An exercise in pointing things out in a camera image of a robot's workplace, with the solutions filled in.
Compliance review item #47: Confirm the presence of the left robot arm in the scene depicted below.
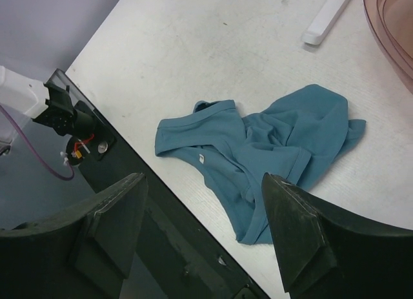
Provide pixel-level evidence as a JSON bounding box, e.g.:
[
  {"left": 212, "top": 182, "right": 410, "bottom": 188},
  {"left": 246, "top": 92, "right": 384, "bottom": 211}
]
[{"left": 1, "top": 66, "right": 96, "bottom": 139}]

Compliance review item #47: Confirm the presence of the white clothes rack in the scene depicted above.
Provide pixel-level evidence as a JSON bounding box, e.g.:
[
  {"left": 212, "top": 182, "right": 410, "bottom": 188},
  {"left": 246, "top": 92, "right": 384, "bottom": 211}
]
[{"left": 301, "top": 0, "right": 351, "bottom": 46}]

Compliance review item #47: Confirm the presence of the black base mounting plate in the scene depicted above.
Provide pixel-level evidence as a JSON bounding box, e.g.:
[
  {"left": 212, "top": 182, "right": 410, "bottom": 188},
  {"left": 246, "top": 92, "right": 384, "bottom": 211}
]
[{"left": 49, "top": 69, "right": 266, "bottom": 298}]

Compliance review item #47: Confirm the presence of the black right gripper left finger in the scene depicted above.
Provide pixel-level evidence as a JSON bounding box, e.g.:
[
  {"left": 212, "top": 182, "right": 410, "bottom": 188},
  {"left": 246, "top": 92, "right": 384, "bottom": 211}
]
[{"left": 1, "top": 173, "right": 148, "bottom": 298}]

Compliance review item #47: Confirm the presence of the teal tank top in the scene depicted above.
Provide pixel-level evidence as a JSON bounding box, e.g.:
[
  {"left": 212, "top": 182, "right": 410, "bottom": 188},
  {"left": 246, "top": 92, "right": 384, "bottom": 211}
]
[{"left": 154, "top": 85, "right": 367, "bottom": 245}]

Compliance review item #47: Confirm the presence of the pink plastic laundry basket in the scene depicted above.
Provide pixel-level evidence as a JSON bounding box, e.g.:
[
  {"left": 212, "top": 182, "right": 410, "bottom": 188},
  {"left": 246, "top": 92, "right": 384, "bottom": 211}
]
[{"left": 363, "top": 0, "right": 412, "bottom": 91}]

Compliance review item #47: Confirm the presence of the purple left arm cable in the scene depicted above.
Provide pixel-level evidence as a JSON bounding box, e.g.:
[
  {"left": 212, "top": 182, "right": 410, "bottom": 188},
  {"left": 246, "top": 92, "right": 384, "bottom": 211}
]
[{"left": 0, "top": 103, "right": 76, "bottom": 181}]

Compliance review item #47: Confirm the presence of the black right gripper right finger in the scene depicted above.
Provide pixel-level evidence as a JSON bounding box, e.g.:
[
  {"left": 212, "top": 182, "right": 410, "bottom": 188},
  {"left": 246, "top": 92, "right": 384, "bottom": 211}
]
[{"left": 262, "top": 174, "right": 412, "bottom": 298}]

